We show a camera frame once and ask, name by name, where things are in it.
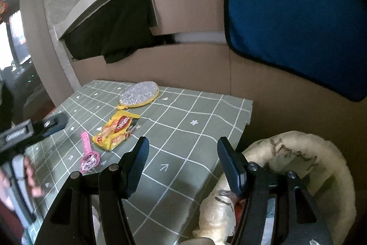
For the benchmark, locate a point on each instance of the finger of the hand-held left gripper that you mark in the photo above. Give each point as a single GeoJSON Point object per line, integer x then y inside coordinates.
{"type": "Point", "coordinates": [54, 122]}

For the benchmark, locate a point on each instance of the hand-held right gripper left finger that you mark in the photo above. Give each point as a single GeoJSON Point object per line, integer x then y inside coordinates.
{"type": "Point", "coordinates": [137, 167]}

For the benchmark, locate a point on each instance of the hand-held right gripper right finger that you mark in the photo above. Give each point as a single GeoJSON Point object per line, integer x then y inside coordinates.
{"type": "Point", "coordinates": [229, 167]}

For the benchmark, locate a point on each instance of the orange snack wrapper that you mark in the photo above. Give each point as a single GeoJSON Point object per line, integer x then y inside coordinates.
{"type": "Point", "coordinates": [238, 213]}

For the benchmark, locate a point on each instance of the beige plastic bag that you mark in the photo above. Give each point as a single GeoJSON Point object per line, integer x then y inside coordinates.
{"type": "Point", "coordinates": [329, 176]}

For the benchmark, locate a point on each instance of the person's left forearm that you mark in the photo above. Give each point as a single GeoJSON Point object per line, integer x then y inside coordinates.
{"type": "Point", "coordinates": [8, 222]}

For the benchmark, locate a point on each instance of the person's left hand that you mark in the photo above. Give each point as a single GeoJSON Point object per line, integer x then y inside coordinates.
{"type": "Point", "coordinates": [33, 176]}

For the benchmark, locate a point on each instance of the yellow snack packet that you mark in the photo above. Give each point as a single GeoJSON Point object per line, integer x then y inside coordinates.
{"type": "Point", "coordinates": [114, 130]}

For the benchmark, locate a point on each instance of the green grid tablecloth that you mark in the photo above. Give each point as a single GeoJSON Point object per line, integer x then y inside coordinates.
{"type": "Point", "coordinates": [186, 147]}

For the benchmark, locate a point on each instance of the pink toy watch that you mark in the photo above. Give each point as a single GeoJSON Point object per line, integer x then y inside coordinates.
{"type": "Point", "coordinates": [89, 159]}

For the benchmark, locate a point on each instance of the computer monitor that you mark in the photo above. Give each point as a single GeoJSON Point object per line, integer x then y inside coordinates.
{"type": "Point", "coordinates": [18, 38]}

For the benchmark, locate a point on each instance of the large cardboard panel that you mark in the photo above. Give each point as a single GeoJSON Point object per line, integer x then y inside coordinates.
{"type": "Point", "coordinates": [200, 70]}

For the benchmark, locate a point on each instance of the blue cloth with black trim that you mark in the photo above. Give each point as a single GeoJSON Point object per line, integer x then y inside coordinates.
{"type": "Point", "coordinates": [286, 18]}

